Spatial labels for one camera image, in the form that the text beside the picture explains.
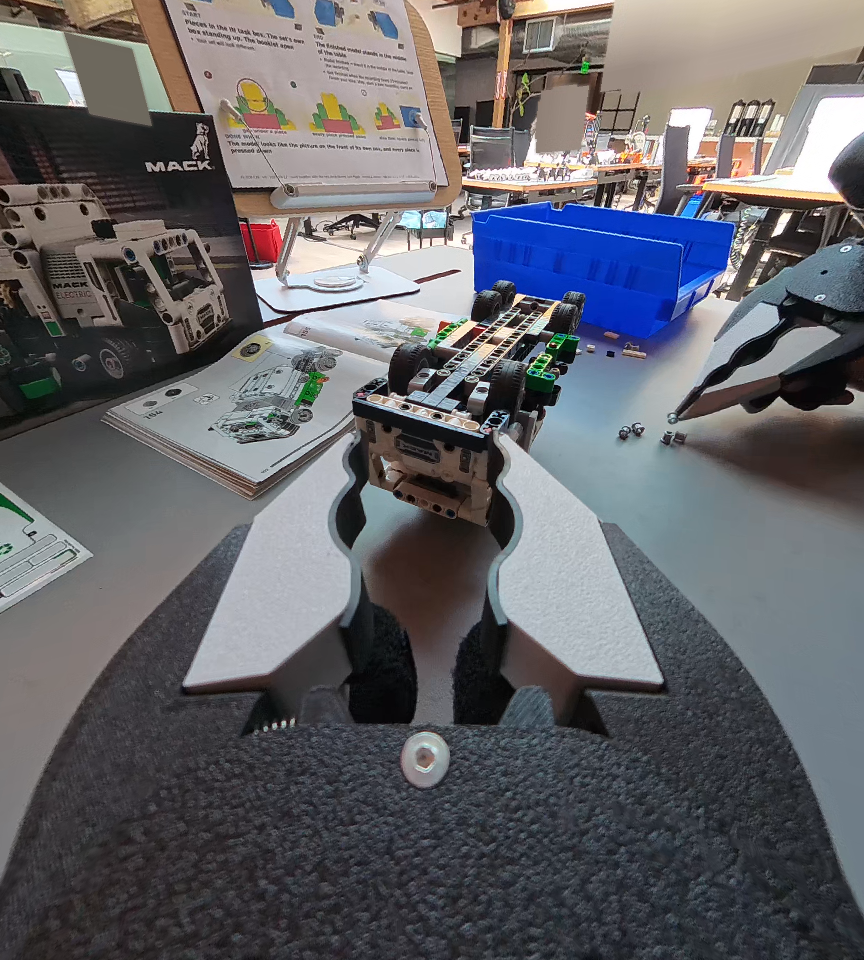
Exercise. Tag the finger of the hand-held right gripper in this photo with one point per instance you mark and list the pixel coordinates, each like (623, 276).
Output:
(732, 352)
(732, 394)

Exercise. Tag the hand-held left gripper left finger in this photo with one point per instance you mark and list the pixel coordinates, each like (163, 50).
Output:
(274, 600)

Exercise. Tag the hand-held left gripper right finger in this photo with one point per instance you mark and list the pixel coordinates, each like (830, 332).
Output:
(582, 600)

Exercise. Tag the lego truck model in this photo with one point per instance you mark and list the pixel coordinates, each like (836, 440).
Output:
(469, 352)

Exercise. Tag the open lego instruction booklet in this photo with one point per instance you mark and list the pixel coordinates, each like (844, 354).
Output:
(199, 427)

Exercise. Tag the black lego set box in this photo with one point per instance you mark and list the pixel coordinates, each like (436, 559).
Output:
(101, 300)

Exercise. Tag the wooden desk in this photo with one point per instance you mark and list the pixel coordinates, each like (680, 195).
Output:
(769, 193)

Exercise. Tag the bright white board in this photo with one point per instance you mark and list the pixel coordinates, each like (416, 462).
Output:
(852, 127)

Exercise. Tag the blue plastic bin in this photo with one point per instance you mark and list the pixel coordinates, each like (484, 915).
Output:
(589, 262)

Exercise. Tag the long wooden table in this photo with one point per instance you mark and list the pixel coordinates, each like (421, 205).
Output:
(529, 182)

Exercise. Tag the black office chair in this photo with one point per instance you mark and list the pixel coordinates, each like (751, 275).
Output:
(492, 150)

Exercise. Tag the green indoor plant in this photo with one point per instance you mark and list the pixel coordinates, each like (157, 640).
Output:
(525, 94)

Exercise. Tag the white document stand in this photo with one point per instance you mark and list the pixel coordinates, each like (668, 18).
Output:
(387, 289)

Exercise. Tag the red plastic crate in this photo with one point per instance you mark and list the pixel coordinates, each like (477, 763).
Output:
(263, 240)

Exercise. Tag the printed instruction sheet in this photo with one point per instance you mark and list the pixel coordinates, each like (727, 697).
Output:
(312, 75)

